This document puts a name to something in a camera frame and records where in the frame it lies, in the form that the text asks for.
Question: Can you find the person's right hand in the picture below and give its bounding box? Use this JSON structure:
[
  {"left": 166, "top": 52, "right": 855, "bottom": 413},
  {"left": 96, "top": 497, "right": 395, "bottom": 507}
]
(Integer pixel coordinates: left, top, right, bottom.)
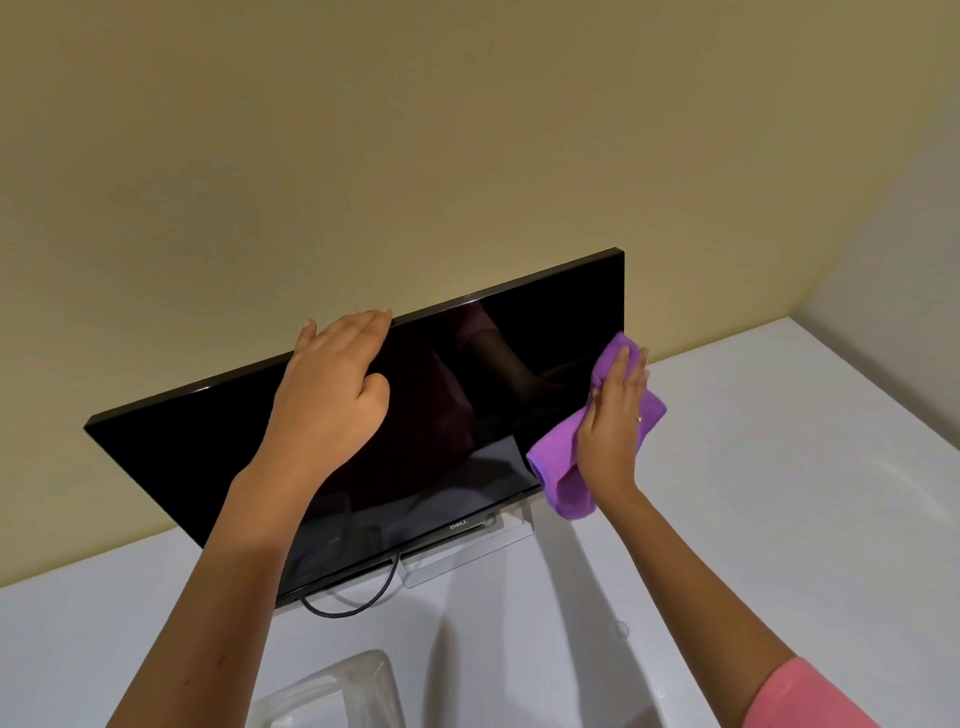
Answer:
[{"left": 575, "top": 346, "right": 651, "bottom": 505}]

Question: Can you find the person's left hand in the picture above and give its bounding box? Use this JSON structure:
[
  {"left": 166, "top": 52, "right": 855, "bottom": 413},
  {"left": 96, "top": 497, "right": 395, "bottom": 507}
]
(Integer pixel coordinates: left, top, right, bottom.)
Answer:
[{"left": 239, "top": 308, "right": 394, "bottom": 496}]

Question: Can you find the purple microfiber cloth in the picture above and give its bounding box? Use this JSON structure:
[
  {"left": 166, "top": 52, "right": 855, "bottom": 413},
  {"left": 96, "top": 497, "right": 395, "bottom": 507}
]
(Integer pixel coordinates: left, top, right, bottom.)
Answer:
[{"left": 524, "top": 332, "right": 668, "bottom": 521}]

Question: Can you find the black Dell monitor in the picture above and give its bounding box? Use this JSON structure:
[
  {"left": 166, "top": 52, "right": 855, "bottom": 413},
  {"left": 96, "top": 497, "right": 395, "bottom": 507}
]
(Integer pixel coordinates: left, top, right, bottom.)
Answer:
[{"left": 83, "top": 247, "right": 627, "bottom": 609}]

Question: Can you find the clear plastic container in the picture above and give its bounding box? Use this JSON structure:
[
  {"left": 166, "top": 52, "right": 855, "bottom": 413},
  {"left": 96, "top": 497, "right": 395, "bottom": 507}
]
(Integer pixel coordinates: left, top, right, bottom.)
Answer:
[{"left": 247, "top": 648, "right": 410, "bottom": 728}]

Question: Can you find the person's left forearm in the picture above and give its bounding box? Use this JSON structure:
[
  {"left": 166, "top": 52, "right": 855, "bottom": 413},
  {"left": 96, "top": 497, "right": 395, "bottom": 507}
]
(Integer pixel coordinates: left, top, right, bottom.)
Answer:
[{"left": 107, "top": 464, "right": 313, "bottom": 728}]

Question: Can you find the person's right forearm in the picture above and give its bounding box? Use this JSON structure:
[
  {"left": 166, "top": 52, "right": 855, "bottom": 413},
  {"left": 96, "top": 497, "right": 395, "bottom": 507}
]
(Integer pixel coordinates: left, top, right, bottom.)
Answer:
[{"left": 596, "top": 483, "right": 796, "bottom": 728}]

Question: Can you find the pink shirt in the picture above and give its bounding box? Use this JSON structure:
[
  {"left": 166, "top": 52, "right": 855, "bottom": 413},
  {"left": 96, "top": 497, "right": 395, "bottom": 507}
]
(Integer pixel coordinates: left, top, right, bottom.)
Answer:
[{"left": 742, "top": 657, "right": 883, "bottom": 728}]

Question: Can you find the black cable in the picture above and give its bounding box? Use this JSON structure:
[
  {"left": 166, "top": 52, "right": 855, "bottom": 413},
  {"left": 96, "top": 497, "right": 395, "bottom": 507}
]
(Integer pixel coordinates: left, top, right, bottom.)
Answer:
[{"left": 299, "top": 554, "right": 403, "bottom": 620}]

